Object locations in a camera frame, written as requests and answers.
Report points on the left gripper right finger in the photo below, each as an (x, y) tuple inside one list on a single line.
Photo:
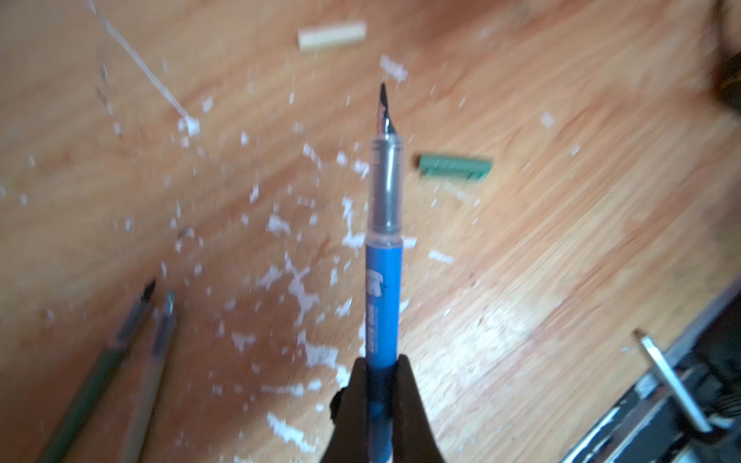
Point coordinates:
[(413, 440)]

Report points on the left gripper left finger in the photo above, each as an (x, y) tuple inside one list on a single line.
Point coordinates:
[(350, 441)]

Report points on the blue pen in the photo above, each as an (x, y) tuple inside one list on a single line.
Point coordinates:
[(384, 264)]

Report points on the green pen cap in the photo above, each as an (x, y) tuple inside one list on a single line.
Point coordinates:
[(454, 166)]

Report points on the green pen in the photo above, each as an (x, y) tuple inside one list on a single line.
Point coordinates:
[(96, 382)]

